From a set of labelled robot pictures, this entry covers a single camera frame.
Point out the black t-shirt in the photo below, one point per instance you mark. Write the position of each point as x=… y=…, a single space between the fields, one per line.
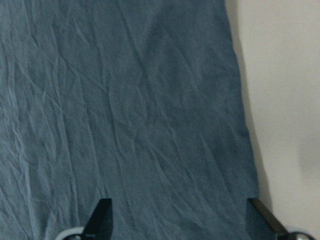
x=139 y=101

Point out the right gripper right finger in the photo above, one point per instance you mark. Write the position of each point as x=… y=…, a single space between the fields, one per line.
x=261 y=224

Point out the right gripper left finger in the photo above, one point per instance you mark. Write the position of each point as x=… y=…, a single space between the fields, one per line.
x=100 y=223

